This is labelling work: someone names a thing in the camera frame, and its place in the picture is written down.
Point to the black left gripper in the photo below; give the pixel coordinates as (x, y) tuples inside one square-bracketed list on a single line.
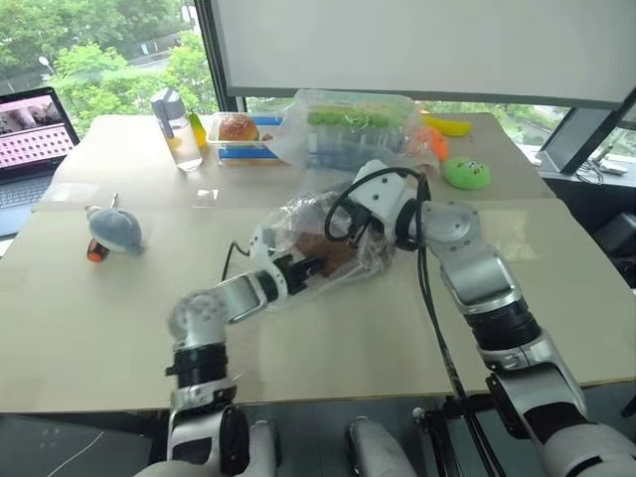
[(294, 275)]

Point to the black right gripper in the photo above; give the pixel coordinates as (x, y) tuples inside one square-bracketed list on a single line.
[(366, 223)]

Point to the brown cap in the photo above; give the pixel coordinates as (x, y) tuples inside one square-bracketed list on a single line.
[(335, 253)]

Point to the clear plastic bag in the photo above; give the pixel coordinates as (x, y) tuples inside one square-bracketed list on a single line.
[(293, 218)]

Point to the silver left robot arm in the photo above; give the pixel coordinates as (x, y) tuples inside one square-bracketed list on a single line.
[(199, 318)]

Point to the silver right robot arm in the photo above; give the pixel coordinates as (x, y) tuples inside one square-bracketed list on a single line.
[(477, 268)]

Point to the large clear bag with items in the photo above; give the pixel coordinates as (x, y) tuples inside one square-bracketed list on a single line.
[(348, 129)]

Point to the orange carrot plush toy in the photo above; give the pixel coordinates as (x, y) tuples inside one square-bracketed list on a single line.
[(433, 141)]

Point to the green round plush toy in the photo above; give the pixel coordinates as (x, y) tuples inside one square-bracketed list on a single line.
[(467, 173)]

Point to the bread in white tray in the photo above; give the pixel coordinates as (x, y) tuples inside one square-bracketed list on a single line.
[(248, 155)]

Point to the yellow toy banana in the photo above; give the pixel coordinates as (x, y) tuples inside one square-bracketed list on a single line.
[(447, 126)]

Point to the clear box with bread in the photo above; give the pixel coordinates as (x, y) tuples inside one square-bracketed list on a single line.
[(238, 128)]

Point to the grey rounded shape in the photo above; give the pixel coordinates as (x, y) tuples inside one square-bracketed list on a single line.
[(377, 447), (263, 447)]

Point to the yellow green toy corn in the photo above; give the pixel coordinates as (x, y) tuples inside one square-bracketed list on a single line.
[(198, 129)]

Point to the clear bottle with grey lid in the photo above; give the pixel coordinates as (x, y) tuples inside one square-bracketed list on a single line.
[(181, 134)]

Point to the grey shark plush toy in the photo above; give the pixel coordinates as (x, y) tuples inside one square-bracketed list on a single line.
[(116, 228)]

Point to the white projection screen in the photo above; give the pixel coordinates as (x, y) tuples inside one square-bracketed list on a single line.
[(422, 45)]

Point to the black office chair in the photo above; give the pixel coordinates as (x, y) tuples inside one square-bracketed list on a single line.
[(616, 248)]

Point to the black laptop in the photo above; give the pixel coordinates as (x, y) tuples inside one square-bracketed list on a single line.
[(30, 144)]

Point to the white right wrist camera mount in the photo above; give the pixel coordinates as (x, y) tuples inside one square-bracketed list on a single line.
[(385, 191)]

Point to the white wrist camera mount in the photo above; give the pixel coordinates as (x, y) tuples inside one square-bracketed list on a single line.
[(266, 248), (385, 191)]

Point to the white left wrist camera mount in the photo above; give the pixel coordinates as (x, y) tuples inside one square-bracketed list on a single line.
[(266, 248)]

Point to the black frame under table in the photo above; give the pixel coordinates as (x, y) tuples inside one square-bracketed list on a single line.
[(457, 437)]

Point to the dark window frame post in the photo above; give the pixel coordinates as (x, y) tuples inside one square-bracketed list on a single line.
[(218, 59)]

